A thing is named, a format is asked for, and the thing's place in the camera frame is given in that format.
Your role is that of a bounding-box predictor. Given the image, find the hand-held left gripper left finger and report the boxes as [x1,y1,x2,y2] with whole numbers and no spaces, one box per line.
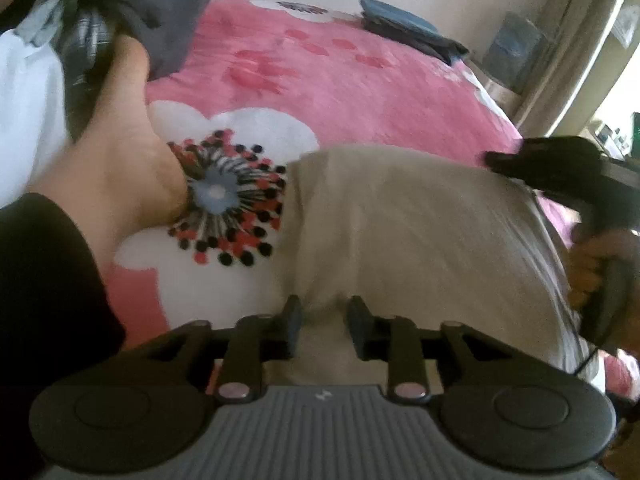
[140,294,303,405]

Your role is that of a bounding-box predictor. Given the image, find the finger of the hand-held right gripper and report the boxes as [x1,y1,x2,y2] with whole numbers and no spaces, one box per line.
[482,135,606,201]

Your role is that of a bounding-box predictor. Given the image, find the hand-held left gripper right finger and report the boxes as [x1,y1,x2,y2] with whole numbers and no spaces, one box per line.
[346,295,516,405]

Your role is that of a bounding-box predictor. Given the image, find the beige pants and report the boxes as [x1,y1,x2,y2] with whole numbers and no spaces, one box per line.
[265,145,601,391]

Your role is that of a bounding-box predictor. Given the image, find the person's right hand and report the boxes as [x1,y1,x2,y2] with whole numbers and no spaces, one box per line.
[567,225,636,311]

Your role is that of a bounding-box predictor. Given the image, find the white water dispenser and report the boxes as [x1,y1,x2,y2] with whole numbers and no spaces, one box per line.
[480,75,521,111]

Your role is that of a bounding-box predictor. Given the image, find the beige curtain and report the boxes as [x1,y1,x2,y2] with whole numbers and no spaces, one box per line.
[515,0,626,131]

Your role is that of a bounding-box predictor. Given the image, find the blue water bottle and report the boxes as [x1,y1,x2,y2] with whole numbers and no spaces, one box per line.
[487,10,556,91]

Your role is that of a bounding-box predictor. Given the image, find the folded blue jeans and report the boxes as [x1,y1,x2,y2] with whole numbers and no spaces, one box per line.
[360,0,471,66]

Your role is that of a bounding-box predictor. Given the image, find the pink floral blanket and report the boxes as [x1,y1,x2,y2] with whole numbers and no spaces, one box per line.
[100,0,640,401]

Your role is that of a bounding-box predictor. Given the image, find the person's left leg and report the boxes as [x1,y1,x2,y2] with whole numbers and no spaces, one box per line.
[0,35,196,480]

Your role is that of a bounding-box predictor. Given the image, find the dark grey cloth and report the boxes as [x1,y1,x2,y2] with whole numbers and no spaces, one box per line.
[40,0,213,81]

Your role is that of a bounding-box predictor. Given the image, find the plaid cloth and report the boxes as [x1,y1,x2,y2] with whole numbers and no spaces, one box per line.
[50,5,126,91]

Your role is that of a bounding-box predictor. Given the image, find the light blue cloth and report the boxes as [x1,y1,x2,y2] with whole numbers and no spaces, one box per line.
[15,0,66,46]

